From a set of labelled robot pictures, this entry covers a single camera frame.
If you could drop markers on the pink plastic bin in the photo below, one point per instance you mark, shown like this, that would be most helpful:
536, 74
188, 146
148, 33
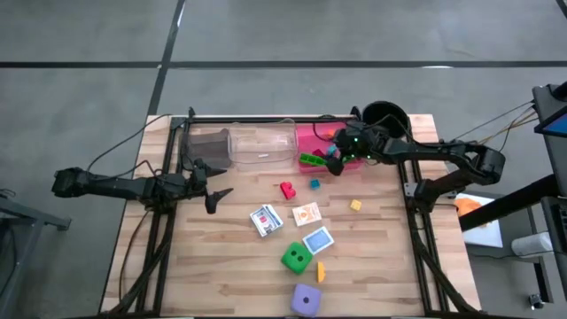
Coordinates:
308, 142

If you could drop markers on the black equipment stand with screen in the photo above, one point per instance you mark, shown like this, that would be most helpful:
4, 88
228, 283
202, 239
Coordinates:
551, 133

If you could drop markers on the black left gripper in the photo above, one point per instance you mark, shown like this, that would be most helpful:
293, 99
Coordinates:
198, 177

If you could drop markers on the white roll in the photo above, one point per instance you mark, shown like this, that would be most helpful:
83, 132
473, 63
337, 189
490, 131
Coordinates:
531, 244

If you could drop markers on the teal toy block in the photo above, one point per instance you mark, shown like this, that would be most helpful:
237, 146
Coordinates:
331, 150

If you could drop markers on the green toy block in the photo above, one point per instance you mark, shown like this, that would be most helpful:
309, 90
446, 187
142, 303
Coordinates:
312, 159

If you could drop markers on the red toy block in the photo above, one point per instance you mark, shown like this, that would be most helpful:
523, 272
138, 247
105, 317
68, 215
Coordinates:
288, 190

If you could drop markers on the grey plastic bin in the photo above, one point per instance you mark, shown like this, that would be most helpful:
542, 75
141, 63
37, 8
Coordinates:
210, 148

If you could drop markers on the green foam die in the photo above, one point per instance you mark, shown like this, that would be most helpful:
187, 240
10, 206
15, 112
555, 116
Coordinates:
296, 257

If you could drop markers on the white sheet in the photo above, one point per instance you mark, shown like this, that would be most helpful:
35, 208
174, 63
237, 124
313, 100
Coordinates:
485, 230

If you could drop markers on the black diagonal beam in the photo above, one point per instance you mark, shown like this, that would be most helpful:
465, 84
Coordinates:
509, 204

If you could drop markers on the small yellow cube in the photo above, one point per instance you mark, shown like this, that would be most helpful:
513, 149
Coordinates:
355, 205

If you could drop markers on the orange toy block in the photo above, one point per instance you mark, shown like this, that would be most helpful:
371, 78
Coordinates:
330, 132

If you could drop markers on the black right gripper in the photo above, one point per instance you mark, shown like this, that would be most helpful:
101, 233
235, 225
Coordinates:
359, 146

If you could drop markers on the small teal cube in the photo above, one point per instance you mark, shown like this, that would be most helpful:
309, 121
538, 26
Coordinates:
315, 184

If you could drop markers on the white card box blue labels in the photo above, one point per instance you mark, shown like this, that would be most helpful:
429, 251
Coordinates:
266, 220

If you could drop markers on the silver frame bracket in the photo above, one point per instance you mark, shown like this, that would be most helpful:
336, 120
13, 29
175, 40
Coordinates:
178, 123
409, 189

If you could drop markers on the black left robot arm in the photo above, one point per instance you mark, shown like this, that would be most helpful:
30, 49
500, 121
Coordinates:
111, 188

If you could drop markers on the magenta toy block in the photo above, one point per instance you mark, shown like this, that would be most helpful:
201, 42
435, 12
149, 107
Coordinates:
318, 153

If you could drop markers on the grey metal stand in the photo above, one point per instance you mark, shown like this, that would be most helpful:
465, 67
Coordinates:
26, 217

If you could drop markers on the black round bucket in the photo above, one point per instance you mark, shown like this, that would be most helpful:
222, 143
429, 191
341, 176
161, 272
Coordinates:
381, 113

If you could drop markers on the orange object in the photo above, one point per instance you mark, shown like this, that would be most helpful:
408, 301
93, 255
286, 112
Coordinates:
467, 206

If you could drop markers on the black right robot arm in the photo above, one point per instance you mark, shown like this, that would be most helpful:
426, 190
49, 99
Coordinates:
443, 153

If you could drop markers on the clear plastic bin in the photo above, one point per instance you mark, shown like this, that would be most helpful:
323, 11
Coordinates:
261, 146

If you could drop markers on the purple foam die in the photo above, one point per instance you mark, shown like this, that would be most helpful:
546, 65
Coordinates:
305, 300

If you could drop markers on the orange wedge block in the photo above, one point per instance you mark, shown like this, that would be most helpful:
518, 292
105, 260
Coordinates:
320, 271

